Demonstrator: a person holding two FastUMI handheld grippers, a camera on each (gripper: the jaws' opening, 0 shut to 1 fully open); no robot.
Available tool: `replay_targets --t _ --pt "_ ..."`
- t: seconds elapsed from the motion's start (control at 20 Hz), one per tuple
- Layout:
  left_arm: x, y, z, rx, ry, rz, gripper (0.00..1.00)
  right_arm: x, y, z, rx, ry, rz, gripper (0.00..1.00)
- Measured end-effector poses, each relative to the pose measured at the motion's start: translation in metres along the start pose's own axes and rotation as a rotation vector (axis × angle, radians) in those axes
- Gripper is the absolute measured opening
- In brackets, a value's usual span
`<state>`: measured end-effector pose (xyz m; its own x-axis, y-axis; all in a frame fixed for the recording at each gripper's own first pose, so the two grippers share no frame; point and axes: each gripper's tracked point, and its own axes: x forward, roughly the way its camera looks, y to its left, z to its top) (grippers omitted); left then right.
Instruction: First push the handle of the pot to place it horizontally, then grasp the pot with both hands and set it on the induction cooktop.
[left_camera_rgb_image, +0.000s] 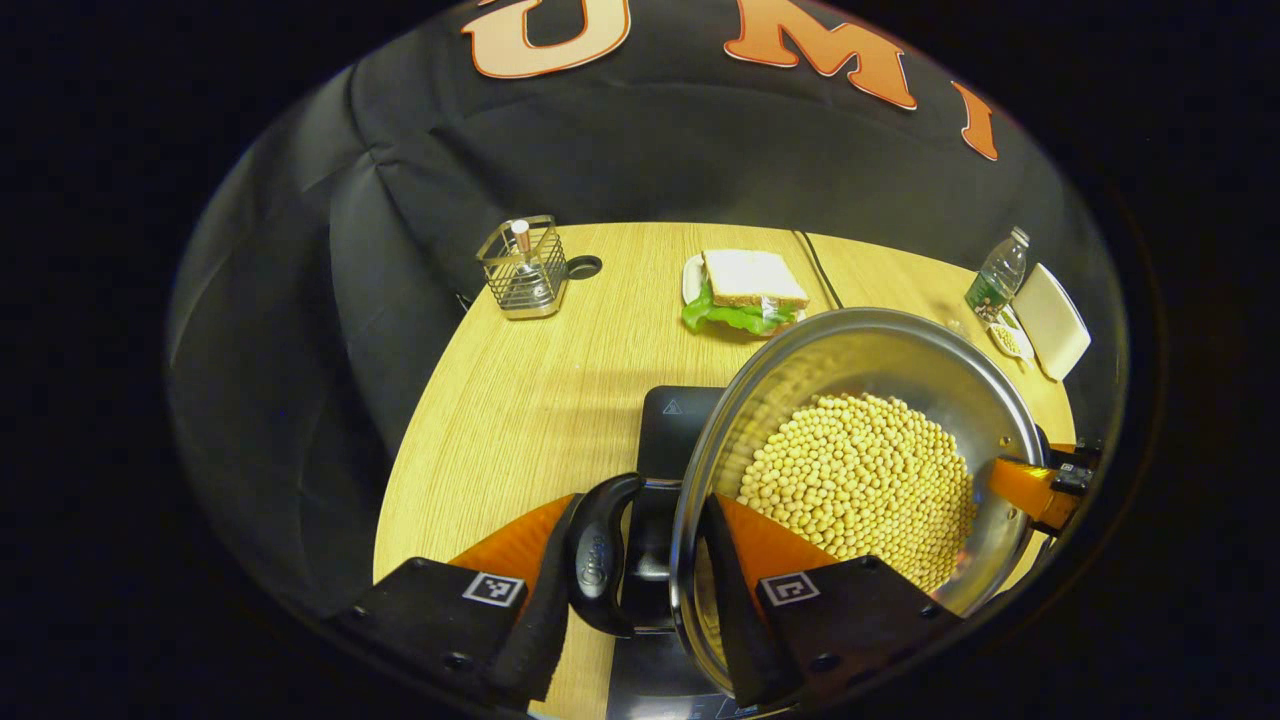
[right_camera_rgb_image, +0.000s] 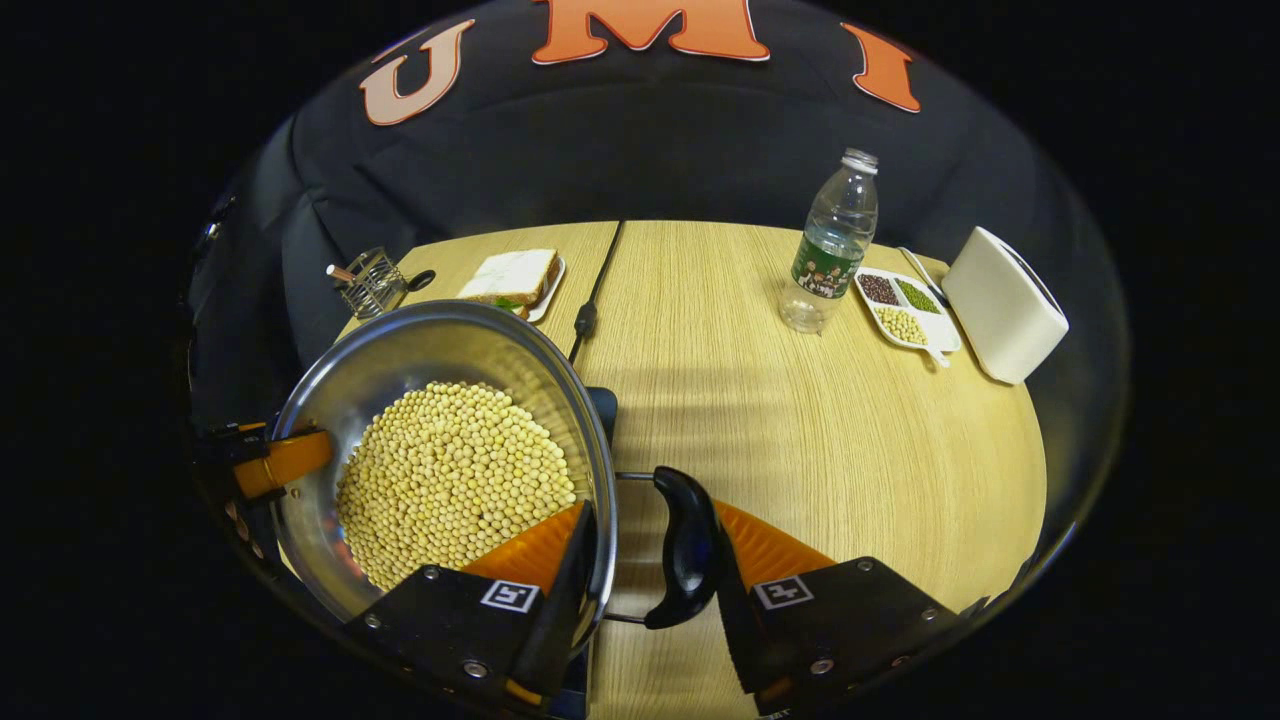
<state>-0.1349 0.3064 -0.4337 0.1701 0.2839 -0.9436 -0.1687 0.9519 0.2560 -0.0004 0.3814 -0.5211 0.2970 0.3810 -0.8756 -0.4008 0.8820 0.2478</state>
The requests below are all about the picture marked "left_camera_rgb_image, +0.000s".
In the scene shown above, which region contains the black power cable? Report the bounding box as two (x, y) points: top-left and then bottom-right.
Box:
(792, 230), (846, 311)

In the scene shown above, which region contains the white toaster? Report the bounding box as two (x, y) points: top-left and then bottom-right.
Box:
(1012, 263), (1092, 383)

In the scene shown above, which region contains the stainless steel pot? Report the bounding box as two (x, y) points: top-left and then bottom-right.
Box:
(563, 307), (1051, 701)

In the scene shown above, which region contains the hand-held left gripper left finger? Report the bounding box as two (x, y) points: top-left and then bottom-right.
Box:
(335, 492), (586, 708)

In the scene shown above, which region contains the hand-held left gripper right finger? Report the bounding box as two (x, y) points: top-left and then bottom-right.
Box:
(700, 492), (966, 708)

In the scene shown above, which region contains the sandwich with lettuce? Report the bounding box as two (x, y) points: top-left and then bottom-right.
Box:
(682, 248), (811, 337)

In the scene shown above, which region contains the pile of soybeans in pot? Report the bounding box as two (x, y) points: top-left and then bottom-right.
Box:
(737, 392), (979, 593)

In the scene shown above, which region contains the clear plastic water bottle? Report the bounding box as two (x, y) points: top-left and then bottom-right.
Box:
(964, 226), (1031, 323)

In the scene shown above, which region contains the black induction cooktop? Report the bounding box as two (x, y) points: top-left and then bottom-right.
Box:
(603, 385), (766, 720)

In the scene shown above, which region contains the small bottle with copper cap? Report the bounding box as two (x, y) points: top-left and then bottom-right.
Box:
(508, 219), (556, 301)

